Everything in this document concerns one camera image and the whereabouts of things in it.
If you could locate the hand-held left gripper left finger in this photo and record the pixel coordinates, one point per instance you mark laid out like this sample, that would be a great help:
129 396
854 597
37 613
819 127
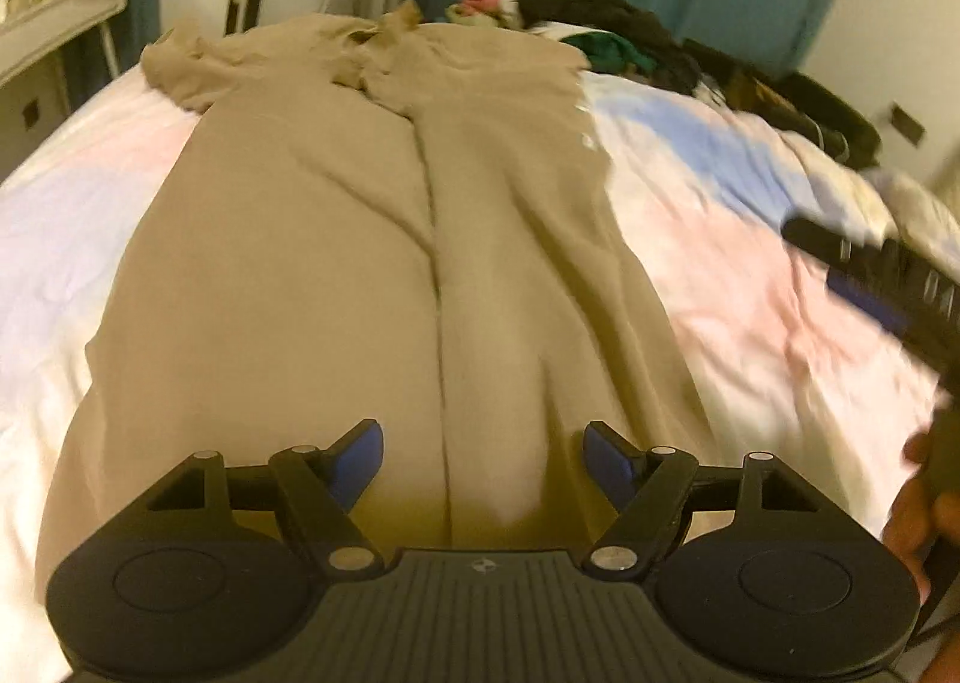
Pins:
361 459

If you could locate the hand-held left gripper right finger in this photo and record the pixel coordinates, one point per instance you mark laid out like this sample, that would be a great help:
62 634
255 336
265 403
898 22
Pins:
604 459

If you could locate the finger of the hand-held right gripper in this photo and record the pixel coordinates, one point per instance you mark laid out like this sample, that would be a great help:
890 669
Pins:
870 304
862 252

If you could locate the beige garment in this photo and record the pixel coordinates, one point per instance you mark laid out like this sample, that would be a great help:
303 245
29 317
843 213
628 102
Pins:
300 240

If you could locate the pile of black clothes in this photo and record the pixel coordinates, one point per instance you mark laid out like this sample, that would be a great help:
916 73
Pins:
630 15

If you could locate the person's right hand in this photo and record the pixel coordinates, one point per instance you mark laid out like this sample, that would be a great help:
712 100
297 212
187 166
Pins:
909 525

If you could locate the white crumpled cloth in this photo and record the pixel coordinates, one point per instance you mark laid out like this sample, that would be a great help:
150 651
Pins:
915 203

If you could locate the pastel tie-dye bed blanket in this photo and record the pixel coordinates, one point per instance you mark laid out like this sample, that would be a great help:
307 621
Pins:
750 240

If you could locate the green cloth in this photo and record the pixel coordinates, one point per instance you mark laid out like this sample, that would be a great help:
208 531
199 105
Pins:
611 49

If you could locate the white side table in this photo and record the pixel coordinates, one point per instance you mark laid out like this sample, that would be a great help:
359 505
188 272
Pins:
52 15

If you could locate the wall socket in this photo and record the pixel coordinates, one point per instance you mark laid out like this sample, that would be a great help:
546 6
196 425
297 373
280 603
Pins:
907 122

